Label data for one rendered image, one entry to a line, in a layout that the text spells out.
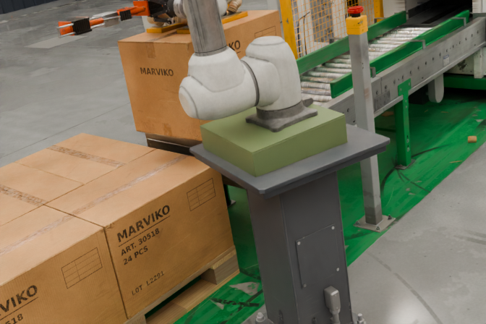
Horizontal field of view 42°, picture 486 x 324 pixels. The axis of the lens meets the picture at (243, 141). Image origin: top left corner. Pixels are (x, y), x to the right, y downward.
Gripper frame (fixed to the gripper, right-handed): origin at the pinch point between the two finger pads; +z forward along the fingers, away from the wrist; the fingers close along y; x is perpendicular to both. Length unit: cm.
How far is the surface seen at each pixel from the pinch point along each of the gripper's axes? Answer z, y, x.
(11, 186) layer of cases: 51, 65, -52
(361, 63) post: -54, 40, 67
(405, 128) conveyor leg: -35, 97, 133
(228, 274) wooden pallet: -21, 117, -2
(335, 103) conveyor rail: -35, 61, 70
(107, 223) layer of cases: -20, 66, -53
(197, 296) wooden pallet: -19, 118, -20
